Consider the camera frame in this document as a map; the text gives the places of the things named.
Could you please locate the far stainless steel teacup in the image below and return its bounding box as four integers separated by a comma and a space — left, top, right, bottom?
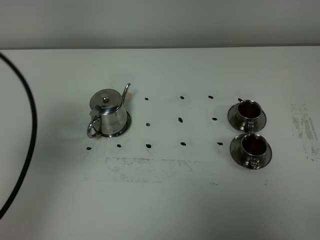
236, 100, 263, 133

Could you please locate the stainless steel teacup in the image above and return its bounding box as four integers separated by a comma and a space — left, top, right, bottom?
236, 100, 263, 133
240, 133, 267, 169

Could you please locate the far stainless steel saucer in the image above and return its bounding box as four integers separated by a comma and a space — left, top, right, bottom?
227, 102, 267, 133

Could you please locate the black left camera cable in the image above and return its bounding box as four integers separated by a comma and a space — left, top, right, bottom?
0, 52, 38, 218

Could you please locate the near stainless steel teacup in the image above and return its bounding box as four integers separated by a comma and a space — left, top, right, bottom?
240, 133, 267, 169

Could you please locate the steel teapot coaster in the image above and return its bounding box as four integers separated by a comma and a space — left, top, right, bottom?
93, 108, 131, 138

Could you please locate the stainless steel saucer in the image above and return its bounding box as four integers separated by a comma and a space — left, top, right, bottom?
227, 102, 267, 133
229, 133, 272, 170

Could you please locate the stainless steel teapot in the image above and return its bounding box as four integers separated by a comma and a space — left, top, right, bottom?
86, 83, 131, 139

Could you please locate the near stainless steel saucer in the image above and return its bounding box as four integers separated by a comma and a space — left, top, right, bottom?
229, 133, 272, 170

